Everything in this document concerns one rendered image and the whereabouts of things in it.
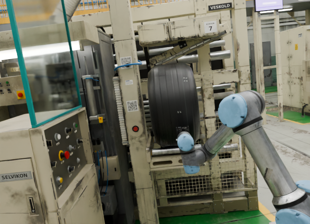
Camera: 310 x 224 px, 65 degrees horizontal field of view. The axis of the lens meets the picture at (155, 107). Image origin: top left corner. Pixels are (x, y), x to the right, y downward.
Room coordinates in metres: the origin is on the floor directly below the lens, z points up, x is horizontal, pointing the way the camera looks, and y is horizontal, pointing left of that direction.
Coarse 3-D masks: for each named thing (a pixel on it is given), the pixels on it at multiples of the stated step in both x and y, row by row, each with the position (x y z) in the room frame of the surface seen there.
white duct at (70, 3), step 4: (64, 0) 1.93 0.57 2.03; (68, 0) 1.93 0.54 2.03; (72, 0) 1.94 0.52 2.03; (76, 0) 1.96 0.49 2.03; (68, 4) 1.94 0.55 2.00; (72, 4) 1.95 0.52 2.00; (76, 4) 1.98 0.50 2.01; (68, 8) 1.94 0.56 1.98; (72, 8) 1.97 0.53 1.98; (68, 12) 1.96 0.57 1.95; (68, 16) 1.97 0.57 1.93
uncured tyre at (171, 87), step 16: (176, 64) 1.61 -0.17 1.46; (160, 80) 1.48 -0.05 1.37; (176, 80) 1.47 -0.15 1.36; (192, 80) 1.48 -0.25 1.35; (160, 96) 1.43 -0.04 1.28; (176, 96) 1.42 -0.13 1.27; (192, 96) 1.42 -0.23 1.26; (160, 112) 1.41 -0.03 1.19; (176, 112) 1.40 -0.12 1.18; (192, 112) 1.40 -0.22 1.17; (160, 128) 1.43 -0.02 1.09; (192, 128) 1.43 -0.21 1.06; (160, 144) 1.54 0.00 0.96; (176, 144) 1.52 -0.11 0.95
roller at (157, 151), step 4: (196, 144) 1.55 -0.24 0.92; (200, 144) 1.54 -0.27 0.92; (160, 148) 1.56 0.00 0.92; (164, 148) 1.55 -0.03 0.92; (168, 148) 1.55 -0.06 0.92; (172, 148) 1.54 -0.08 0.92; (176, 148) 1.54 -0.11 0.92; (196, 148) 1.53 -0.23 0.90; (152, 152) 1.54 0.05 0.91; (156, 152) 1.54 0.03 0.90; (160, 152) 1.54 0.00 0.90; (164, 152) 1.54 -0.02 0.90; (168, 152) 1.54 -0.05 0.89; (172, 152) 1.54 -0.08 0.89; (176, 152) 1.54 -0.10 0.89
